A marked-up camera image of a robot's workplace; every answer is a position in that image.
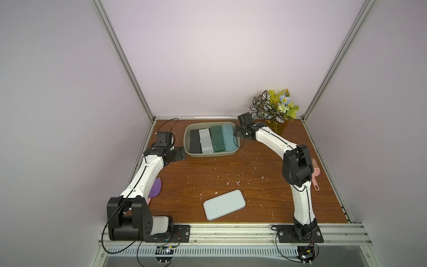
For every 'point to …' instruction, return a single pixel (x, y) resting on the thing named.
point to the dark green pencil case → (217, 138)
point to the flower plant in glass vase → (275, 108)
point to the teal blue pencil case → (228, 132)
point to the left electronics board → (164, 254)
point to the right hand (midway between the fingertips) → (240, 129)
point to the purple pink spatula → (155, 189)
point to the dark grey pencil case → (194, 142)
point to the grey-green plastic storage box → (200, 125)
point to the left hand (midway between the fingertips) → (178, 152)
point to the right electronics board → (306, 253)
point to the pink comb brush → (316, 172)
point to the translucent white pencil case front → (205, 141)
